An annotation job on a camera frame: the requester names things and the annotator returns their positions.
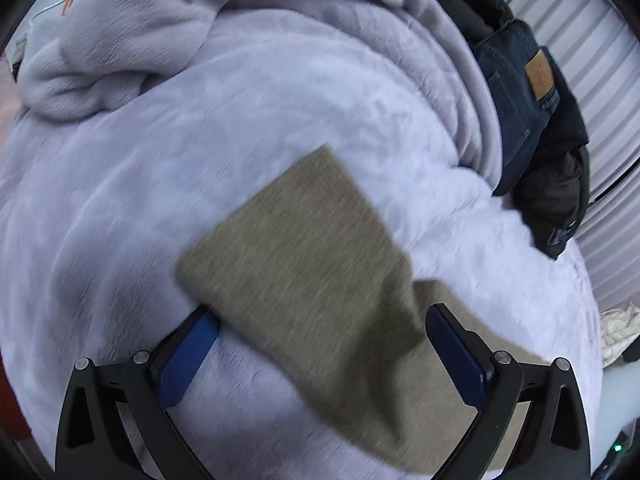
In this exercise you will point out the grey-lilac plush blanket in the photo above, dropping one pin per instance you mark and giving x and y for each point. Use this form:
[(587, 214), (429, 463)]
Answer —
[(150, 25)]

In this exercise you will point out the cream quilted cloth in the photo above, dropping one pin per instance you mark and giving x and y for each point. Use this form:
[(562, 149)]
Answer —
[(620, 335)]

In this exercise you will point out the white pleated curtain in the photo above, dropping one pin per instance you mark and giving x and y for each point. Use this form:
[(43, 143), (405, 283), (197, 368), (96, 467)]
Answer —
[(600, 60)]

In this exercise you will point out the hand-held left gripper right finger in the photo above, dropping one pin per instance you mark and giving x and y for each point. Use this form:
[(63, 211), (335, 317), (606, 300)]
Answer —
[(457, 360)]

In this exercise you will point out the red cloth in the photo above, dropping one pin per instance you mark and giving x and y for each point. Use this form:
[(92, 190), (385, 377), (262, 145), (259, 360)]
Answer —
[(10, 400)]

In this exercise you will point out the dark blue jeans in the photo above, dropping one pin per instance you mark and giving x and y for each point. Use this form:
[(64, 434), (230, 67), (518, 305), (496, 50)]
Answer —
[(510, 90)]

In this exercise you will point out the lavender fleece bed cover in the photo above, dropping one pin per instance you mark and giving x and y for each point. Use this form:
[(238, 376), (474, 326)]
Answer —
[(150, 185)]

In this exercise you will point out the black jacket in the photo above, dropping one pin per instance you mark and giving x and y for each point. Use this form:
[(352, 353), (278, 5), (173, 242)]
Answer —
[(555, 185)]

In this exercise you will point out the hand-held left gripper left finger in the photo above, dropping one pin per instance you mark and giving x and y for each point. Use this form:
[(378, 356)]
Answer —
[(187, 360)]

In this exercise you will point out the black device with green light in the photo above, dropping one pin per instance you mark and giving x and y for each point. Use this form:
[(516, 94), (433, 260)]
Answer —
[(617, 452)]

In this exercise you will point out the olive knit sweater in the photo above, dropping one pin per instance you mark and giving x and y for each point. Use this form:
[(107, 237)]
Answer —
[(310, 260)]

